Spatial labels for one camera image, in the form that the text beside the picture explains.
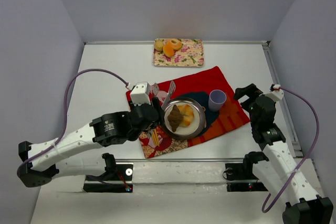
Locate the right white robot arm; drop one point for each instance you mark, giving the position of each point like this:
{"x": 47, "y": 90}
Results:
{"x": 275, "y": 166}

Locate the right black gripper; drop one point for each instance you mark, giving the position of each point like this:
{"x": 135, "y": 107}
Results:
{"x": 250, "y": 98}

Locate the yellow plastic fork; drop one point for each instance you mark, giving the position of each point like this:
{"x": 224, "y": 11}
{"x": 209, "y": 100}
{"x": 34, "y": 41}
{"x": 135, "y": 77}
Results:
{"x": 154, "y": 137}

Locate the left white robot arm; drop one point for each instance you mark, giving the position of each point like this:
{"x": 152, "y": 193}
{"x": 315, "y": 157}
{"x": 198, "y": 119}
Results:
{"x": 60, "y": 157}

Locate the steel plate white centre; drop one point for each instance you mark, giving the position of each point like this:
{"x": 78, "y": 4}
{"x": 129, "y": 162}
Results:
{"x": 185, "y": 133}

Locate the ring shaped twisted bread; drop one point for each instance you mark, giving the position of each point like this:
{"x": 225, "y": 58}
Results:
{"x": 187, "y": 113}

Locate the aluminium front rail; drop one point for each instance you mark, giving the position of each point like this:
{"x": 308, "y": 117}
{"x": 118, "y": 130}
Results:
{"x": 225, "y": 160}

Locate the floral serving tray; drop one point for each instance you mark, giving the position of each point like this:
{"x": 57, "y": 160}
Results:
{"x": 190, "y": 55}

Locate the round pale bread roll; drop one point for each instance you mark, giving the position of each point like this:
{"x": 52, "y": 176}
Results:
{"x": 158, "y": 45}

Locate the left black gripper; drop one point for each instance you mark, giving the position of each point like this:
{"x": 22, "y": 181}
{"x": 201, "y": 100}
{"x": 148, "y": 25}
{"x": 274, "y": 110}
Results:
{"x": 158, "y": 109}

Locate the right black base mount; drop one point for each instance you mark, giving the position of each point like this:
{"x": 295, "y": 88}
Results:
{"x": 240, "y": 181}

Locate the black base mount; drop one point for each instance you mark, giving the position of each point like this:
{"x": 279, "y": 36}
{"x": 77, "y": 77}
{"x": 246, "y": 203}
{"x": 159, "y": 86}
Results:
{"x": 240, "y": 181}
{"x": 119, "y": 181}

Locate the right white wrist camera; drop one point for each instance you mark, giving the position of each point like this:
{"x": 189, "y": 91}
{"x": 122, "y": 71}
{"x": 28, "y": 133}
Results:
{"x": 275, "y": 93}

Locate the dark brown chocolate bread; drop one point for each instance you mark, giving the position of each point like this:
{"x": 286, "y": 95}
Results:
{"x": 175, "y": 118}

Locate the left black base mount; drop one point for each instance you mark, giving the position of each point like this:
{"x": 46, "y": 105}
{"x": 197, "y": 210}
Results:
{"x": 119, "y": 181}

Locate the orange topped bread bun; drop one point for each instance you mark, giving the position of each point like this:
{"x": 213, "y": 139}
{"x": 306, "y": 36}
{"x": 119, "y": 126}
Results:
{"x": 168, "y": 50}

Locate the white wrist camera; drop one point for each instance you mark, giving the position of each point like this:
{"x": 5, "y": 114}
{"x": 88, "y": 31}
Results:
{"x": 140, "y": 94}
{"x": 275, "y": 93}

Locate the metal tongs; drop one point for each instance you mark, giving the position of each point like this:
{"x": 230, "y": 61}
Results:
{"x": 163, "y": 96}

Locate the lilac plastic cup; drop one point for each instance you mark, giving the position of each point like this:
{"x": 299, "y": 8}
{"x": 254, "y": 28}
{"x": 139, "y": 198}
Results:
{"x": 216, "y": 100}

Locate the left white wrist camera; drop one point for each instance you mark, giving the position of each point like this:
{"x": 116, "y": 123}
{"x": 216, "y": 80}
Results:
{"x": 140, "y": 94}

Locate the red patterned placemat cloth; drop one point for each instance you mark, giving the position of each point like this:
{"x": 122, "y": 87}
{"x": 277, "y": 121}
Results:
{"x": 198, "y": 87}

